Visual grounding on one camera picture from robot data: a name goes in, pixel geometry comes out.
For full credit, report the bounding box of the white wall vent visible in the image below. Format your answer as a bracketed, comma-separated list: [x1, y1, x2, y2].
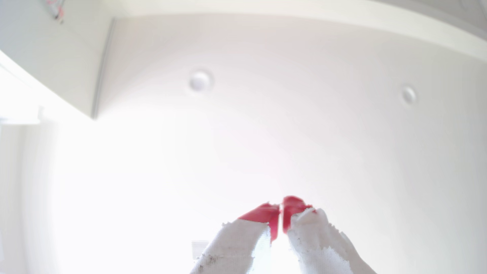
[191, 240, 209, 260]

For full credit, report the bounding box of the round recessed ceiling light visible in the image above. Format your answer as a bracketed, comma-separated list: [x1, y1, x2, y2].
[188, 69, 214, 93]
[401, 85, 418, 106]

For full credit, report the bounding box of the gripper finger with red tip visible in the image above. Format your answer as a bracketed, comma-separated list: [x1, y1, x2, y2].
[190, 203, 281, 274]
[283, 196, 377, 274]

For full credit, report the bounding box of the red and white ceiling fixture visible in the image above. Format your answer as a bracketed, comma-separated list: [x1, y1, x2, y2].
[46, 0, 66, 21]

